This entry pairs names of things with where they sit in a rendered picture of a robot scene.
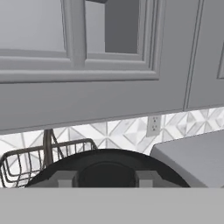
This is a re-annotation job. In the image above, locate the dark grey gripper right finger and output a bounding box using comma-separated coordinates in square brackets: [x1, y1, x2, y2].
[134, 170, 183, 188]

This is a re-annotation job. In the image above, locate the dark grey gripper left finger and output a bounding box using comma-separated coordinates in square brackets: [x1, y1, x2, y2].
[27, 170, 79, 188]

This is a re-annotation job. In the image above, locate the grey box-shaped appliance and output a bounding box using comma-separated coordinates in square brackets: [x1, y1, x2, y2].
[149, 129, 224, 188]

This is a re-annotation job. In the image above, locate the grey panelled cupboard door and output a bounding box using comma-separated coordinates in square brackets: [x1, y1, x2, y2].
[0, 0, 205, 136]

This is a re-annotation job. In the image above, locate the grey plain cupboard door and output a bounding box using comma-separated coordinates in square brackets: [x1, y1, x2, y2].
[183, 0, 224, 112]

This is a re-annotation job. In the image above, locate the dark wire basket stand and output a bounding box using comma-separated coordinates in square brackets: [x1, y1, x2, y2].
[0, 129, 99, 188]

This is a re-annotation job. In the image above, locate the white wall socket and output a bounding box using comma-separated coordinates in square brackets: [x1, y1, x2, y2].
[145, 115, 163, 138]

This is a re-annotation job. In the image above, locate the grey cupboard door handle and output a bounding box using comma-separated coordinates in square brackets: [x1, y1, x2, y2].
[60, 0, 88, 67]

